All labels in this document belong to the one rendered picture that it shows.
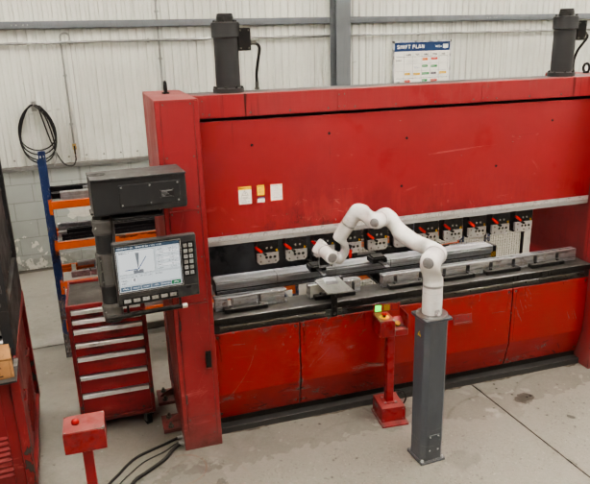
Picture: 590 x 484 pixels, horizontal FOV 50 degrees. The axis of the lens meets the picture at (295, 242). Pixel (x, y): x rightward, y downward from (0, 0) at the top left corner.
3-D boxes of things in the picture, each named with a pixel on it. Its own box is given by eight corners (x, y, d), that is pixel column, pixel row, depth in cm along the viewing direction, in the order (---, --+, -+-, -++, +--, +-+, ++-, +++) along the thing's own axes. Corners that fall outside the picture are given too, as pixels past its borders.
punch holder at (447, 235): (444, 241, 461) (445, 219, 456) (437, 238, 469) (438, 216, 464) (461, 239, 466) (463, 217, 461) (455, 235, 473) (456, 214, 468)
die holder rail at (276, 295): (215, 312, 425) (214, 299, 422) (213, 308, 430) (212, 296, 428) (286, 302, 439) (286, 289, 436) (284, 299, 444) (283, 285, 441)
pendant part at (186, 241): (119, 307, 343) (111, 245, 332) (116, 300, 354) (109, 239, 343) (200, 294, 359) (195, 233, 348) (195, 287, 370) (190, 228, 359)
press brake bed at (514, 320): (220, 435, 439) (212, 326, 414) (214, 419, 458) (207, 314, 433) (578, 363, 522) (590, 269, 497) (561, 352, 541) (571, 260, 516)
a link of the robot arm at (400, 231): (434, 274, 369) (442, 265, 383) (446, 258, 363) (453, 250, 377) (366, 222, 380) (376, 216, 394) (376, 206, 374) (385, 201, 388)
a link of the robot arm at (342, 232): (362, 224, 400) (339, 259, 415) (340, 216, 394) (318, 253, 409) (365, 232, 393) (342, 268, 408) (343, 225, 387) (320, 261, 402)
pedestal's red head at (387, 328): (380, 338, 429) (381, 313, 424) (372, 328, 444) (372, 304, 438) (407, 334, 433) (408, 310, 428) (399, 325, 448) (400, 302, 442)
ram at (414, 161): (204, 248, 409) (194, 122, 384) (201, 244, 416) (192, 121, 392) (587, 203, 491) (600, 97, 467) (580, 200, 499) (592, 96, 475)
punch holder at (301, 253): (286, 261, 428) (285, 238, 423) (282, 257, 436) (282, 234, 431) (307, 258, 432) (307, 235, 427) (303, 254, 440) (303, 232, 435)
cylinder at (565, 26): (558, 77, 457) (565, 8, 443) (535, 75, 480) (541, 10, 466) (597, 75, 466) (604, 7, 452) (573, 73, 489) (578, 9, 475)
